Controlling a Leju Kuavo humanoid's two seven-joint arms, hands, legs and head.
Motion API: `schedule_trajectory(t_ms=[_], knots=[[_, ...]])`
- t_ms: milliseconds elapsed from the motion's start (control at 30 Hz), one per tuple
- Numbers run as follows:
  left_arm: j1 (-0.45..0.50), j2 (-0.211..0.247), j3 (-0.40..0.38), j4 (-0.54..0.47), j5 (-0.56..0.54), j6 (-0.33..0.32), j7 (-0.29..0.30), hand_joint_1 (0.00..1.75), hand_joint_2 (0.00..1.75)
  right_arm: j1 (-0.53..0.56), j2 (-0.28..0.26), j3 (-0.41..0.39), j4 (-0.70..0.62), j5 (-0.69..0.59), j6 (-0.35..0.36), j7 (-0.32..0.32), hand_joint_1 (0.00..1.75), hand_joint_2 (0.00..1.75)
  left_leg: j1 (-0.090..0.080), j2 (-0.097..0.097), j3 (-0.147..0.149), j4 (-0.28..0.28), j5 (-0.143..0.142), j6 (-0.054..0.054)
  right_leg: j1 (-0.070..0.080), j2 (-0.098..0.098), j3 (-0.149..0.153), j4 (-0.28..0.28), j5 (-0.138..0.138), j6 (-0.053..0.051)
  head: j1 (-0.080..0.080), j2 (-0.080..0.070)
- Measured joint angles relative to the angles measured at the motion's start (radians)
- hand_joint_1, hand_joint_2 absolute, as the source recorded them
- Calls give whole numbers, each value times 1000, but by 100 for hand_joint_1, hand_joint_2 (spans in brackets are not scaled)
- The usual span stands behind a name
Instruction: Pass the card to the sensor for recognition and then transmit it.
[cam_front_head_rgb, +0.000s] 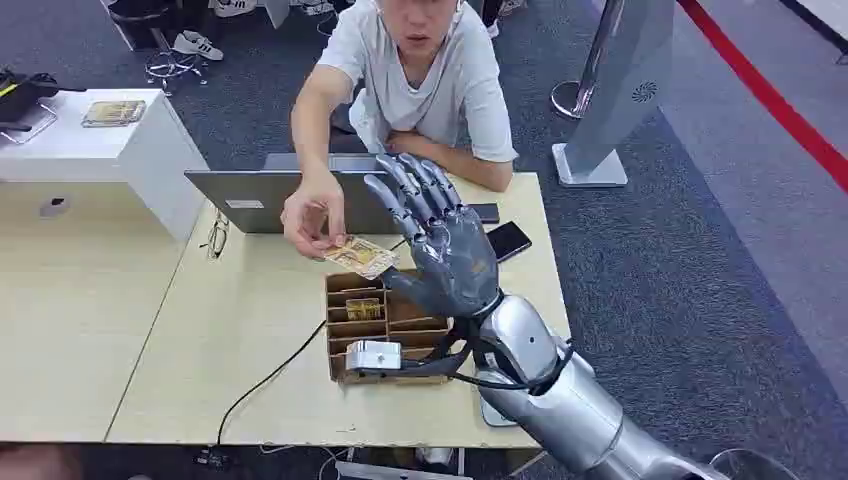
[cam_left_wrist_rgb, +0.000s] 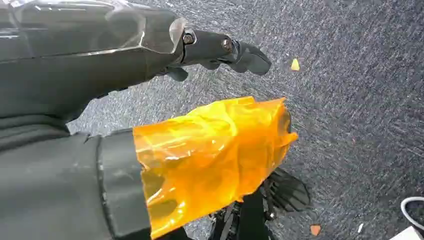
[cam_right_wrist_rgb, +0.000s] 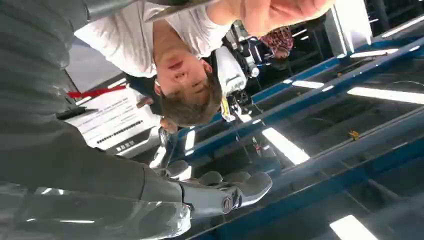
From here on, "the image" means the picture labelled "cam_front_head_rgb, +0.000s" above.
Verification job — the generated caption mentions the grey kiosk stand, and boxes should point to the grey kiosk stand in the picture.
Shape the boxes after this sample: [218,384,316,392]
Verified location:
[551,0,677,189]

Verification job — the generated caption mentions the yellow printed card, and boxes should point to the yellow printed card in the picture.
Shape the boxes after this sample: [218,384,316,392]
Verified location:
[323,235,401,281]

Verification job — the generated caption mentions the black smartphone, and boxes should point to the black smartphone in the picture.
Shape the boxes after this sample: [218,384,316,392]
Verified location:
[485,221,533,264]

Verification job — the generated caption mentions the chrome stool base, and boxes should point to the chrome stool base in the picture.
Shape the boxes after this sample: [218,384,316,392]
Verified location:
[144,51,208,87]

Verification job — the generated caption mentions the black device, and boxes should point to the black device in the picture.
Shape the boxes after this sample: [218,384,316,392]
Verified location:
[0,66,87,125]

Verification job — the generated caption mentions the clear acrylic stand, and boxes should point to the clear acrylic stand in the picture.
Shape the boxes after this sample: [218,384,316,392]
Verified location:
[0,102,59,146]

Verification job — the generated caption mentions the eyeglasses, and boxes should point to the eyeglasses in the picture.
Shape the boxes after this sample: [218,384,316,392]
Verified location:
[198,210,231,261]

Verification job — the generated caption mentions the grey round desk grommet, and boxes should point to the grey round desk grommet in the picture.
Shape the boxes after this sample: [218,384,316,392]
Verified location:
[38,195,72,220]

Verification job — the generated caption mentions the white flat device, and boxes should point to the white flat device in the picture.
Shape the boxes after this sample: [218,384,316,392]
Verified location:
[478,370,521,429]

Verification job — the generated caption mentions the black power strip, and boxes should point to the black power strip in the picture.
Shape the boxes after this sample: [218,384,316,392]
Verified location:
[193,449,233,470]

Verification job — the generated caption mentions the white cabinet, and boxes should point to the white cabinet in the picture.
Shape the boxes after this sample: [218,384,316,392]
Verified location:
[0,89,210,243]

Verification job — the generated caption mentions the person's left hand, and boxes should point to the person's left hand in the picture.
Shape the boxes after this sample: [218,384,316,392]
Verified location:
[384,130,427,158]

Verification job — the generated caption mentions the round glass dome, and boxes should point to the round glass dome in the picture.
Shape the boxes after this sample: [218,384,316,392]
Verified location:
[708,448,803,480]

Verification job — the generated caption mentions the person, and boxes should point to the person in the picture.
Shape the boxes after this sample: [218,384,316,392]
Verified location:
[280,0,519,261]

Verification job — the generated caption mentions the person's right hand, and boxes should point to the person's right hand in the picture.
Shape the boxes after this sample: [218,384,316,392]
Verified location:
[280,173,348,261]

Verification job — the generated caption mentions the silver laptop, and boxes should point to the silver laptop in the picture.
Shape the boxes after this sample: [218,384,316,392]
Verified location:
[334,460,475,480]

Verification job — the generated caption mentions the white sneaker with black stripes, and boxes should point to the white sneaker with black stripes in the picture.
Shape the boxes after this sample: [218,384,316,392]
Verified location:
[172,29,225,62]

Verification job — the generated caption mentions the black desk cable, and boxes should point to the black desk cable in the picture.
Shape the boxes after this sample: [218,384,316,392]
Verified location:
[215,238,407,452]

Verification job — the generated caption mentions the white shoe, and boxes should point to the white shoe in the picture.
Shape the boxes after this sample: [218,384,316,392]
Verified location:
[210,0,258,19]

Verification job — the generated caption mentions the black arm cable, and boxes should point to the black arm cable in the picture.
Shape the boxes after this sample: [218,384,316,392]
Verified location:
[450,337,575,399]

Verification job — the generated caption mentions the grey laptop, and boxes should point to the grey laptop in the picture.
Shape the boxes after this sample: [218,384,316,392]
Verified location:
[184,153,407,236]

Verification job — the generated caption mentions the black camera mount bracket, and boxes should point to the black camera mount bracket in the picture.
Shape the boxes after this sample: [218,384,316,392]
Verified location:
[360,329,477,384]

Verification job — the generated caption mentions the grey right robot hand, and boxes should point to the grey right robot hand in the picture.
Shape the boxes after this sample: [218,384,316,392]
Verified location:
[362,153,503,321]

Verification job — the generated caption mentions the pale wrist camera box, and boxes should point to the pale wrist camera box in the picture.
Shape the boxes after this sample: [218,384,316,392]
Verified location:
[345,340,403,372]

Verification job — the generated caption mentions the chrome stanchion post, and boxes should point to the chrome stanchion post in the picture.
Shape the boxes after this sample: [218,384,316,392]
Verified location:
[550,0,627,121]

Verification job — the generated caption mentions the wooden card box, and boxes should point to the wooden card box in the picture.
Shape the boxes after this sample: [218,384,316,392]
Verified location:
[323,268,458,387]

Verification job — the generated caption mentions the yellow card with dark print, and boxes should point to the yellow card with dark print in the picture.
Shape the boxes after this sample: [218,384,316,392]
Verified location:
[345,298,384,323]

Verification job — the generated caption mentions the stack of yellow cards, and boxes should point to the stack of yellow cards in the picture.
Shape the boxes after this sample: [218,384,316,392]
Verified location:
[80,99,148,128]

